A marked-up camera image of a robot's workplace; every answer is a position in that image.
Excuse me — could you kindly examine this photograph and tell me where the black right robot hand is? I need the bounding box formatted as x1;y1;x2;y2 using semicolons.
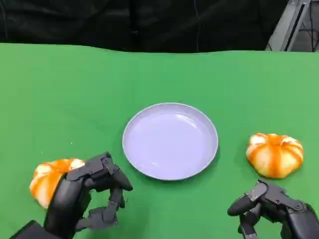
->
227;178;319;239

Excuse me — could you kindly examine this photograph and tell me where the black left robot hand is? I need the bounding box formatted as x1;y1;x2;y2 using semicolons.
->
43;151;134;235

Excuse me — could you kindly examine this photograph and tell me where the orange and white bread roll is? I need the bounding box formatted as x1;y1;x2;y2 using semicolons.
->
29;158;86;209
245;132;304;179

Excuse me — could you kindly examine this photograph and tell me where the green table cloth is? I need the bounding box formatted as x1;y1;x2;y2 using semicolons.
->
0;42;319;239

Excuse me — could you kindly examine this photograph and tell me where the lilac plate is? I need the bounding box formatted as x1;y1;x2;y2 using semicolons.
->
122;102;219;181

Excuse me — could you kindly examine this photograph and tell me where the black fabric backdrop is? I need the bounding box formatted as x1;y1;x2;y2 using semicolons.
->
0;0;319;53

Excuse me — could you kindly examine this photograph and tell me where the grey metal frame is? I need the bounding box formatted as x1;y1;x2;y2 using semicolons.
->
265;0;319;52

